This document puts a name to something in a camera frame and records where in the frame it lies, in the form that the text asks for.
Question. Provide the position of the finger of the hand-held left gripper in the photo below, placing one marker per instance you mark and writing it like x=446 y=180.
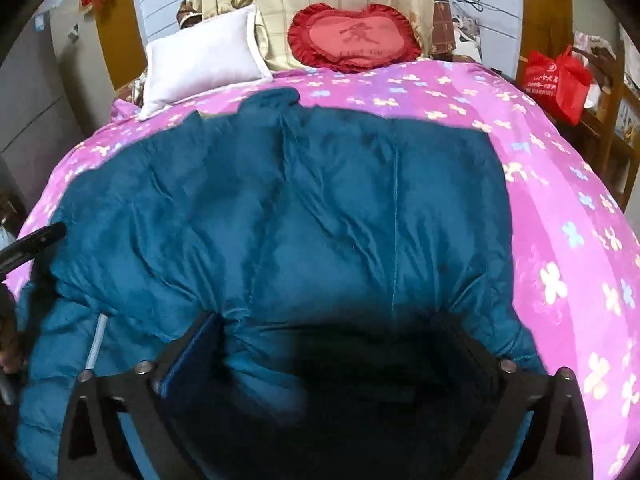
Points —
x=35 y=245

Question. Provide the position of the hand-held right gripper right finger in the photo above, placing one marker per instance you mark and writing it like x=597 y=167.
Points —
x=505 y=387

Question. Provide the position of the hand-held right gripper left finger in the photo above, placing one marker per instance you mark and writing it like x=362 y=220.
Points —
x=192 y=355

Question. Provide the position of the teal puffer jacket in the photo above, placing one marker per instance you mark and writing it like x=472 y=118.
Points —
x=325 y=210

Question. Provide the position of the person's left hand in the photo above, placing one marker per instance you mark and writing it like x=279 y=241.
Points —
x=10 y=345

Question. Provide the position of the grey refrigerator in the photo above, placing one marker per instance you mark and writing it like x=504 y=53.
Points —
x=45 y=100

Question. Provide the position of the pink floral bedsheet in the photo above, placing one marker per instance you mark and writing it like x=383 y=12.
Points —
x=560 y=185

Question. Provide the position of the white pillow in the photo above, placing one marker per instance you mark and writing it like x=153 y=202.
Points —
x=200 y=60

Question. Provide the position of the brown satin cloth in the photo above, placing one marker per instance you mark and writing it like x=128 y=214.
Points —
x=187 y=12

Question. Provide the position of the wooden chair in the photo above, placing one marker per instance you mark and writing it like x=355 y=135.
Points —
x=615 y=125

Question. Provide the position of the red shopping bag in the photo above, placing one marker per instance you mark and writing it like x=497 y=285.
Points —
x=555 y=82

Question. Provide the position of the red heart-shaped cushion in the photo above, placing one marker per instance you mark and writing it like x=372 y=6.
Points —
x=350 y=35

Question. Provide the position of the small wall picture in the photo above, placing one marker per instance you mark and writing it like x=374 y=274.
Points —
x=467 y=27

